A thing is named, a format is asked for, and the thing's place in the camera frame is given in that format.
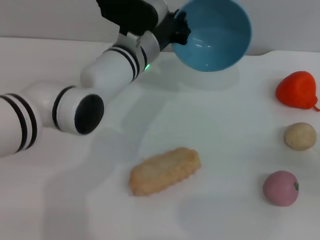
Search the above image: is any beige round potato toy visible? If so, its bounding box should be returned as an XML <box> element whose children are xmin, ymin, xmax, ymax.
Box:
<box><xmin>284</xmin><ymin>121</ymin><xmax>318</xmax><ymax>151</ymax></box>

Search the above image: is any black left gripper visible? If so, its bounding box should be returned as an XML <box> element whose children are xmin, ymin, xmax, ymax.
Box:
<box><xmin>155</xmin><ymin>9</ymin><xmax>192</xmax><ymax>52</ymax></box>

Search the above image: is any orange striped bread loaf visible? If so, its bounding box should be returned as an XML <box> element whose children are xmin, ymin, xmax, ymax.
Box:
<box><xmin>128</xmin><ymin>146</ymin><xmax>202</xmax><ymax>197</ymax></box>

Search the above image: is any blue bowl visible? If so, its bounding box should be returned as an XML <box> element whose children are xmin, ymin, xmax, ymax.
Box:
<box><xmin>171</xmin><ymin>0</ymin><xmax>253</xmax><ymax>73</ymax></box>

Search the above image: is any red toy fruit with stem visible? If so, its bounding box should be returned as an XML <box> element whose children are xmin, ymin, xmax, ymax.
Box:
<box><xmin>275</xmin><ymin>70</ymin><xmax>320</xmax><ymax>112</ymax></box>

